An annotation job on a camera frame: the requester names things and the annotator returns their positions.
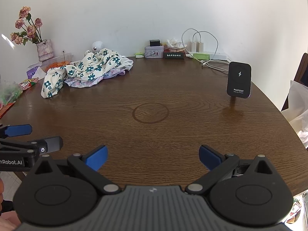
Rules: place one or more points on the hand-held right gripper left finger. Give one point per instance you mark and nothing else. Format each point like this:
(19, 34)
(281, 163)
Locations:
(97, 157)

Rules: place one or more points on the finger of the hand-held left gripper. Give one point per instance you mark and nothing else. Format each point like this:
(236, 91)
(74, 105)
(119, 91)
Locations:
(54, 144)
(19, 130)

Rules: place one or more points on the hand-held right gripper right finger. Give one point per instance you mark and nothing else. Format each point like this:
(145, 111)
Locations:
(209, 157)

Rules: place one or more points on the pink floral garment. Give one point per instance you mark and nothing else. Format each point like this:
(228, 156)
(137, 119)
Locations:
(81, 83)

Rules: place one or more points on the cream teal-flowered dress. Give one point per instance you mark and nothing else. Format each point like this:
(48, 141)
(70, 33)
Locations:
(96, 62)

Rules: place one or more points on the orange flat packet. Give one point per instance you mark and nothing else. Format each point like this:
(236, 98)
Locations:
(6, 109)

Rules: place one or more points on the clear bag of green items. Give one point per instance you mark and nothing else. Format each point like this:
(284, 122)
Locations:
(9, 93)

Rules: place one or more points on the red checkered snack packet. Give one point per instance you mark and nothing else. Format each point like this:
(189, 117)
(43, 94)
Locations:
(30, 83)

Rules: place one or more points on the purple tissue pack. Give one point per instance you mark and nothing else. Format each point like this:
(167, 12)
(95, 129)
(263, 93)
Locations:
(33, 72)

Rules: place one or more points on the clear container of orange food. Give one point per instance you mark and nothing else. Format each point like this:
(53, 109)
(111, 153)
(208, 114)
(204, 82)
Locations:
(56, 64)

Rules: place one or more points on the pink textured vase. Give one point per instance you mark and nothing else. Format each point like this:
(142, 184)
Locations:
(45, 51)

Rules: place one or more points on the white plastic gadget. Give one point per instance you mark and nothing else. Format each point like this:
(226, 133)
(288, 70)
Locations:
(77, 63)

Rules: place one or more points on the dried pink rose bouquet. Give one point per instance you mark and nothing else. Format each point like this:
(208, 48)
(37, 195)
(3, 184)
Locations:
(30, 30)

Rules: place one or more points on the colourful printed bag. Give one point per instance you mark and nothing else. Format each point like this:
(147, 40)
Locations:
(297, 209)

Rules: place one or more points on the white plastic bag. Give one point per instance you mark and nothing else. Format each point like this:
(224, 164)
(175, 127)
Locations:
(297, 105)

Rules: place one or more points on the black-labelled tissue box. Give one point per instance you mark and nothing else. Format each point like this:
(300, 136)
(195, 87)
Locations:
(173, 55)

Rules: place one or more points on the white charger adapter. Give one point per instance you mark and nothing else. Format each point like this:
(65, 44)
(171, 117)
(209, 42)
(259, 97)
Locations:
(194, 47)
(200, 47)

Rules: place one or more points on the green tissue packet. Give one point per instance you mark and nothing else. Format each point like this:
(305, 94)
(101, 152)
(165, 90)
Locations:
(140, 54)

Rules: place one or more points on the grey tin box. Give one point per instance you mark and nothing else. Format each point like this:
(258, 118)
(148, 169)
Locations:
(154, 52)

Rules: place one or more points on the crumpled white tissue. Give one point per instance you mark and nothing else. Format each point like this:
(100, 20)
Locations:
(174, 43)

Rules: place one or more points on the small black box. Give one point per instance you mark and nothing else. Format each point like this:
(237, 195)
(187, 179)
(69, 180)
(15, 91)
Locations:
(155, 43)

